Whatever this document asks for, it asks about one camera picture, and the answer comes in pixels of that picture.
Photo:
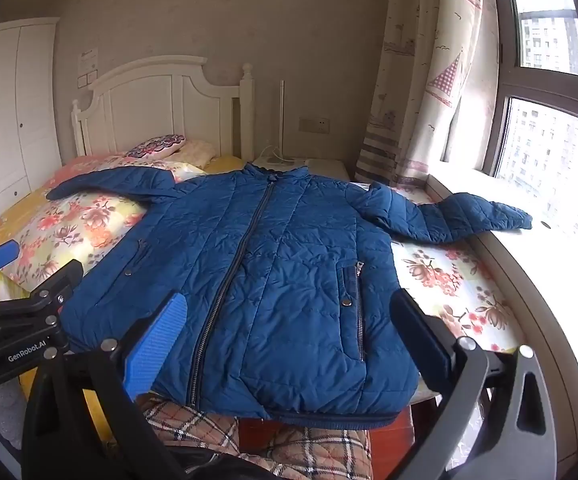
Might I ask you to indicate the white wooden headboard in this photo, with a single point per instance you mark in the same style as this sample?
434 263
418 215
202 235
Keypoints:
139 95

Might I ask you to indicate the pink floral blanket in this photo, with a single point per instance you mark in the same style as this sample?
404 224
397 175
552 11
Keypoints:
99 164

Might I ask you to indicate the white nightstand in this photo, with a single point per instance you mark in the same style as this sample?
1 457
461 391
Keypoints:
326 167

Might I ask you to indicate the yellow bed sheet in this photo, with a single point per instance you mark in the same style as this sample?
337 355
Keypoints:
221 164

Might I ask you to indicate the white standing pole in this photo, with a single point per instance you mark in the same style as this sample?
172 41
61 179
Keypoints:
282 120

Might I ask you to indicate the white paper wall notice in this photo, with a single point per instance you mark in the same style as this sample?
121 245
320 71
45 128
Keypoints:
88 60

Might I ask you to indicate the blue quilted jacket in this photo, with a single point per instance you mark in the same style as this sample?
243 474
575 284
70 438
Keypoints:
279 270

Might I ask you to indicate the person's plaid pants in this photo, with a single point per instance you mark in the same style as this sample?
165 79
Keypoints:
314 452

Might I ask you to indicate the dark framed window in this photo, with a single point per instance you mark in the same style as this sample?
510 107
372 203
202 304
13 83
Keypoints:
549 125

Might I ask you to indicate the person's left hand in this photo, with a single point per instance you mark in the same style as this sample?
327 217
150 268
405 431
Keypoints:
9 392

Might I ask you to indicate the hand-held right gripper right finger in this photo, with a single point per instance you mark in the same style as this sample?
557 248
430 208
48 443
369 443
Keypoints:
421 345

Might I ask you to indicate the white windowsill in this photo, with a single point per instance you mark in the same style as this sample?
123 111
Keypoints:
559 290

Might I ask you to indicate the beige wall socket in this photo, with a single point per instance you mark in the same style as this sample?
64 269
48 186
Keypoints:
314 125

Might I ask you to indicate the sailboat print curtain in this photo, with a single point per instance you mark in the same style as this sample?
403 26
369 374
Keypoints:
419 70

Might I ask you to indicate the beige wall switch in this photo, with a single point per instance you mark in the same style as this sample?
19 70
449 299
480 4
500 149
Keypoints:
89 81

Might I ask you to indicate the cream pillow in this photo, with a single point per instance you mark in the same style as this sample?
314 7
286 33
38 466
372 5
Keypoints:
196 151

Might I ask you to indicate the white wardrobe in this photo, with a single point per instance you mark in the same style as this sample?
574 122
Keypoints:
4 110

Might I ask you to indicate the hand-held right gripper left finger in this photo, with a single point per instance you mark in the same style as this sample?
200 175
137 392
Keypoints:
156 340

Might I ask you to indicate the embroidered patterned pillow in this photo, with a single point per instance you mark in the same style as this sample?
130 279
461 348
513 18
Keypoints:
156 146

